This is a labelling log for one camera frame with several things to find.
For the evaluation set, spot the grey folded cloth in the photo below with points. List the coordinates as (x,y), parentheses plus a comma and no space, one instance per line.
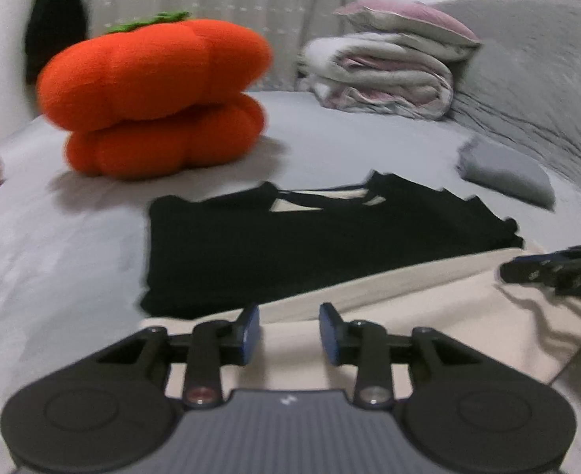
(508,175)

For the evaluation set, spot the black hanging garment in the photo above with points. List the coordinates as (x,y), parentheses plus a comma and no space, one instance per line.
(56,24)

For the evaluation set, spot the grey dotted curtain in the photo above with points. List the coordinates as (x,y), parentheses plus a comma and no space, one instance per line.
(221,0)

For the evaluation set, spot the grey quilt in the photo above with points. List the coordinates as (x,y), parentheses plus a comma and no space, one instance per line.
(542,69)

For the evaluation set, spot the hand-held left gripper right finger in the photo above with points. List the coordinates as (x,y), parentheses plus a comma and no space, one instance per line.
(327,331)

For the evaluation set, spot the pink pillow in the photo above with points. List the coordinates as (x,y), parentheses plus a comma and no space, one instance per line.
(409,22)

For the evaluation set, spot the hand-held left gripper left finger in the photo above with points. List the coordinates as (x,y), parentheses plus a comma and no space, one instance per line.
(251,331)

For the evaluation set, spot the cream garment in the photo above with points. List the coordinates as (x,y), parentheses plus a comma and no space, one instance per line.
(468,316)

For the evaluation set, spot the orange pumpkin plush pillow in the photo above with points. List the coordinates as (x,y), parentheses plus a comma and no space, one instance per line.
(152,89)

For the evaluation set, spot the black top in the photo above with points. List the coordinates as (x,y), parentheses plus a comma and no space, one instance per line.
(295,247)

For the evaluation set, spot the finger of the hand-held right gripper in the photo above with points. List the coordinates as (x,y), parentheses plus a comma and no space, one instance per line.
(567,271)

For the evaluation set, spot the white pink folded blanket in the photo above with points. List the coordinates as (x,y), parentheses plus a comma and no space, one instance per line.
(384,79)

